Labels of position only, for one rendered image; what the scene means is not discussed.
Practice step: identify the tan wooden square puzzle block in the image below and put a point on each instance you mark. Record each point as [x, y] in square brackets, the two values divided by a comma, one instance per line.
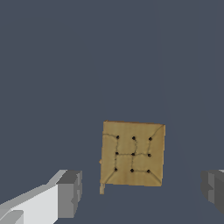
[132, 153]

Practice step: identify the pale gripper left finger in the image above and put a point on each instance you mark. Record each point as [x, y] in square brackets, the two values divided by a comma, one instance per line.
[43, 201]

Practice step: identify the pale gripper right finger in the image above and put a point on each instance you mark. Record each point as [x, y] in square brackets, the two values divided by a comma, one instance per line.
[214, 188]

